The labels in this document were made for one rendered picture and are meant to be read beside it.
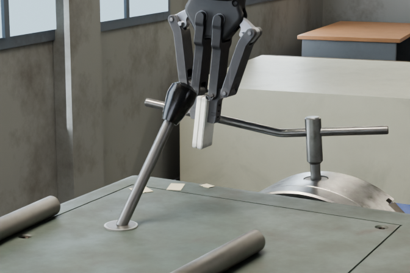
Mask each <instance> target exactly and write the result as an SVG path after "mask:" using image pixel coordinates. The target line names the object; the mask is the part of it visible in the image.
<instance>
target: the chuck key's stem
mask: <svg viewBox="0 0 410 273"><path fill-rule="evenodd" d="M321 128H322V123H321V117H319V116H307V117H305V129H306V155H307V162H308V163H309V164H310V170H311V180H321V172H320V164H321V162H322V161H323V149H322V136H321V135H320V129H321Z"/></svg>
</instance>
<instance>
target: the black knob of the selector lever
mask: <svg viewBox="0 0 410 273"><path fill-rule="evenodd" d="M196 95H197V93H196V92H195V90H194V88H193V87H191V86H190V85H187V84H186V83H183V82H175V83H172V84H171V87H170V88H169V90H168V91H167V96H166V99H165V105H164V110H163V115H162V119H163V120H167V121H169V122H172V123H173V124H174V126H176V125H178V124H179V123H180V121H181V120H182V119H183V117H184V116H185V115H186V114H187V112H188V111H189V110H190V109H191V107H192V106H193V104H194V102H195V99H196Z"/></svg>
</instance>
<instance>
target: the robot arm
mask: <svg viewBox="0 0 410 273"><path fill-rule="evenodd" d="M245 3H246V0H188V2H187V4H186V5H185V10H183V11H181V12H179V13H178V14H175V15H170V16H169V17H168V22H169V23H170V26H171V28H172V31H173V33H174V44H175V50H176V61H177V67H178V77H179V82H183V83H186V84H187V85H190V86H191V87H193V88H194V90H195V92H196V93H197V95H196V99H195V102H194V104H193V106H192V107H191V109H190V117H191V119H194V120H195V124H194V130H193V142H192V147H194V148H198V149H204V148H206V147H209V146H211V145H212V139H213V132H214V124H215V123H217V122H219V120H220V116H221V105H222V100H223V98H227V97H230V96H233V95H235V94H237V91H238V89H239V85H240V83H241V80H242V77H243V74H244V71H245V68H246V65H247V63H248V59H249V57H250V54H251V51H252V48H253V45H254V44H255V42H256V41H257V40H258V39H259V37H260V36H261V35H262V29H261V28H260V27H255V26H254V25H252V24H251V23H250V22H249V21H248V20H247V17H248V14H247V11H246V8H245ZM190 23H191V24H192V27H193V29H194V31H195V35H194V44H195V53H194V59H193V49H192V39H191V33H190V28H189V25H190ZM240 28H241V30H240V33H239V36H240V40H239V41H238V43H237V46H236V49H235V51H234V55H233V57H232V60H231V63H230V66H229V69H228V72H227V68H228V57H229V48H230V47H231V44H232V37H233V35H234V34H235V33H236V32H237V31H238V30H239V29H240ZM211 51H212V60H211V66H210V58H211ZM209 69H210V78H209ZM208 80H209V89H207V86H208ZM205 93H207V94H205Z"/></svg>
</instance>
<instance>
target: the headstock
mask: <svg viewBox="0 0 410 273"><path fill-rule="evenodd" d="M137 177H138V175H133V176H130V177H127V178H125V179H123V180H120V181H117V182H115V183H112V184H110V185H107V186H104V187H102V188H100V189H97V190H94V191H92V192H90V193H87V194H85V195H82V196H79V197H77V198H75V199H72V200H69V201H67V202H64V203H62V204H60V211H59V213H57V214H56V215H54V216H51V217H50V218H48V219H45V220H44V221H42V222H39V223H37V224H35V225H33V226H31V227H28V228H26V229H24V230H22V231H20V232H18V233H16V234H14V235H12V236H10V237H7V238H5V239H3V240H1V241H0V273H171V272H173V271H174V270H176V269H178V268H180V267H182V266H184V265H185V264H187V263H189V262H191V261H193V260H195V259H197V258H199V257H201V256H203V255H205V254H206V253H208V252H210V251H212V250H214V249H216V248H218V247H220V246H222V245H224V244H226V243H227V242H229V241H231V240H233V239H235V238H237V237H238V236H240V235H243V234H244V233H246V232H248V231H250V230H258V231H260V232H261V233H262V234H263V236H264V238H265V246H264V248H263V249H262V250H261V251H259V252H257V253H256V254H254V255H252V256H250V257H249V258H247V259H245V260H243V261H242V262H240V263H238V264H237V265H235V266H233V267H231V268H229V269H228V270H226V271H224V272H222V273H410V214H407V213H399V212H394V211H386V210H378V209H373V208H365V207H357V206H352V205H344V204H336V203H331V202H323V201H318V200H310V199H302V198H297V197H289V196H281V195H276V194H268V193H260V192H255V191H247V190H238V189H234V188H226V187H221V186H215V187H212V188H205V187H203V186H200V185H203V184H200V183H192V182H183V181H178V180H170V179H163V178H158V177H150V178H149V180H148V183H147V184H146V187H147V188H149V189H151V190H153V191H154V192H148V193H142V196H141V198H140V200H139V202H138V204H137V206H136V208H135V210H134V213H133V215H132V217H131V219H130V221H134V222H136V223H137V224H138V227H137V228H136V229H134V230H130V231H125V232H114V231H110V230H106V229H105V228H104V224H105V223H107V222H110V221H116V220H118V218H119V217H120V214H121V212H122V210H123V208H124V205H125V203H126V201H127V199H128V197H129V195H130V193H131V191H132V190H130V189H129V188H133V186H134V184H135V181H136V180H137ZM171 183H183V184H185V185H184V187H183V188H182V190H180V191H178V190H167V188H168V187H169V185H170V184H171Z"/></svg>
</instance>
